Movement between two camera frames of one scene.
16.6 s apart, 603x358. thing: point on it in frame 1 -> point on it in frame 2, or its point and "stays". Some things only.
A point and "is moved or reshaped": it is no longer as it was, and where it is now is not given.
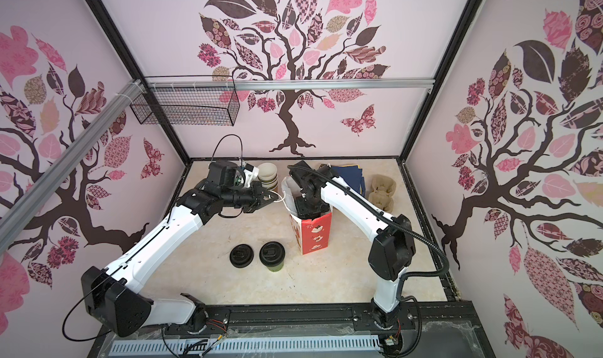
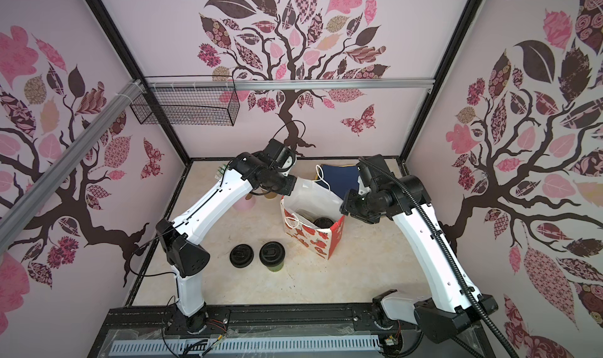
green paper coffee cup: x=275 y=268 stays
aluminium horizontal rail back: x=290 y=84 stays
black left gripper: x=257 y=201 -> x=286 y=188
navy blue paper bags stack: x=352 y=175 stays
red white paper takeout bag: x=311 y=235 is moved or reshaped
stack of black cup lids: x=241 y=256 stays
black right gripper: x=301 y=210 -> x=348 y=206
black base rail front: x=425 y=330 stays
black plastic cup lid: x=272 y=253 stays
